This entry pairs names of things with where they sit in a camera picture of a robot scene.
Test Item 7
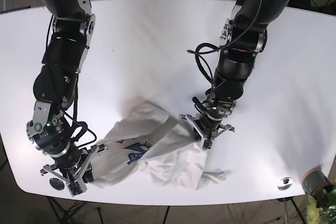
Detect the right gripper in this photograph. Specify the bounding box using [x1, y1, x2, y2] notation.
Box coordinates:
[27, 114, 108, 197]

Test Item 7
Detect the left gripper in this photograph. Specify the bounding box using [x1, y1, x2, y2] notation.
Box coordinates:
[179, 95, 236, 150]

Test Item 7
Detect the white printed T-shirt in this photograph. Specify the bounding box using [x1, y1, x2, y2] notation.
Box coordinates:
[91, 102, 226, 190]

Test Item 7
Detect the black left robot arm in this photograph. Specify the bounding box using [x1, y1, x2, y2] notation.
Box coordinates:
[180, 0, 290, 150]

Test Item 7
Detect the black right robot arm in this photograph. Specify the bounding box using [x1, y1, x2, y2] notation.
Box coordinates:
[26, 0, 107, 196]

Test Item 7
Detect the left silver table grommet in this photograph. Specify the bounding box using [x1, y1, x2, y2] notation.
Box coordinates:
[49, 178, 65, 191]

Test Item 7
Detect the silver table grommet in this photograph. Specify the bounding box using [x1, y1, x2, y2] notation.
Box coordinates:
[277, 177, 293, 191]
[49, 178, 65, 191]

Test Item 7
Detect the right silver table grommet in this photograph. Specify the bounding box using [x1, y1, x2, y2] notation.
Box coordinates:
[277, 177, 293, 191]

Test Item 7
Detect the grey plant pot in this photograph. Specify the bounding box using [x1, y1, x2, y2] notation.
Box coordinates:
[301, 167, 333, 196]

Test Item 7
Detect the green potted plant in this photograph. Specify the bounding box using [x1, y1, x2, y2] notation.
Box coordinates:
[307, 185, 335, 224]

